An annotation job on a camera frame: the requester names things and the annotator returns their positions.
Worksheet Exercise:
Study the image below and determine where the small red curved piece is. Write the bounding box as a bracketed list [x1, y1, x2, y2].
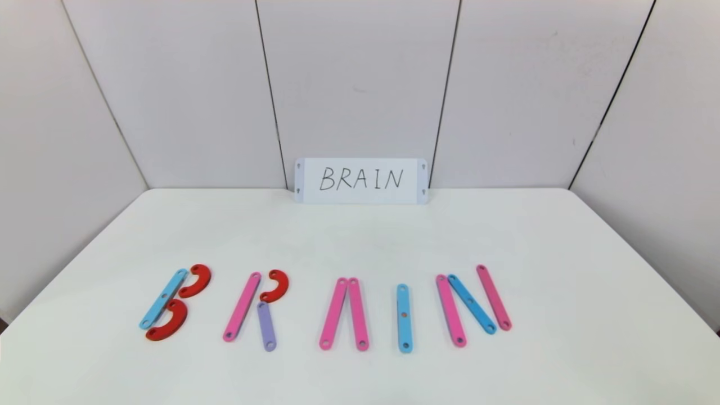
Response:
[259, 269, 290, 304]

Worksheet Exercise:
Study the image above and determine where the pink bar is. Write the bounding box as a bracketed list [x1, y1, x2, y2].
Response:
[319, 277, 349, 351]
[476, 264, 512, 331]
[223, 272, 262, 343]
[347, 277, 370, 352]
[436, 274, 467, 348]

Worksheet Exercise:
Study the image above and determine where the blue bar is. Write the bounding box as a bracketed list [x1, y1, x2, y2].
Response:
[397, 283, 414, 354]
[447, 274, 498, 335]
[139, 268, 189, 330]

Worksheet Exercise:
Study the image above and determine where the short purple bar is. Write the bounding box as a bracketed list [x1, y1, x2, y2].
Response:
[257, 302, 277, 353]

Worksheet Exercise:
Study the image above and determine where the white BRAIN sign card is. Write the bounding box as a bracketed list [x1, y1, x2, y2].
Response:
[294, 157, 430, 204]

